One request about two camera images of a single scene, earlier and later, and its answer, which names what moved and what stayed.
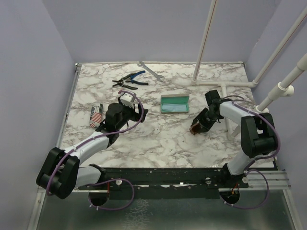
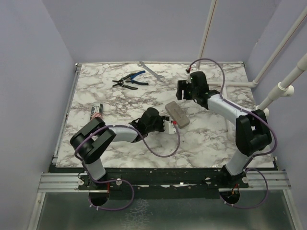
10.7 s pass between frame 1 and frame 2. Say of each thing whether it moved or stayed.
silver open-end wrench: stayed
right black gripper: moved
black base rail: stayed
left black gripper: moved
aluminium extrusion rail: stayed
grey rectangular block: moved
